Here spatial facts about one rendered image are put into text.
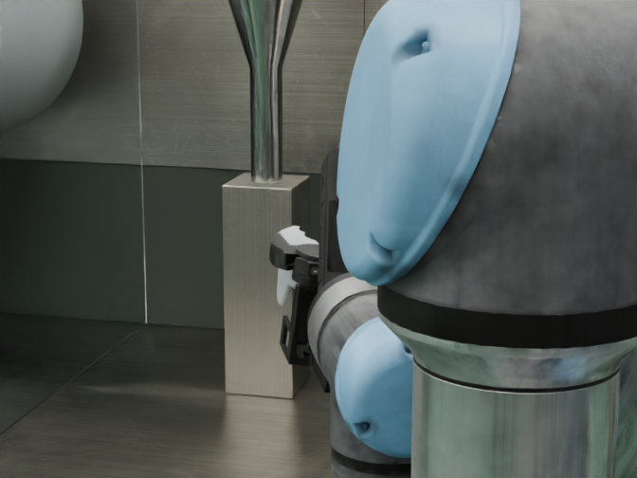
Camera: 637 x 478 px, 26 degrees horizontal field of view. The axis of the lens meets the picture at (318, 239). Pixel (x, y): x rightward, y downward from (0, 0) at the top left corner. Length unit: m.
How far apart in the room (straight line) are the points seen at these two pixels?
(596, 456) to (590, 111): 0.14
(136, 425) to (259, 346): 0.19
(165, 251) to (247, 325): 0.34
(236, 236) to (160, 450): 0.29
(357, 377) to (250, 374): 0.96
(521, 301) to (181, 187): 1.51
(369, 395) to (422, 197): 0.31
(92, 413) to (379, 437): 0.94
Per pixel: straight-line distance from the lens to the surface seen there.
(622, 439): 0.77
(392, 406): 0.80
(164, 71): 1.99
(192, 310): 2.05
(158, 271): 2.05
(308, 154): 1.94
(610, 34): 0.52
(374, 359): 0.80
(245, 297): 1.72
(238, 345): 1.74
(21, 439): 1.65
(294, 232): 1.10
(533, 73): 0.51
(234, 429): 1.65
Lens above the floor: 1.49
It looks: 13 degrees down
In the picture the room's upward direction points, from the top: straight up
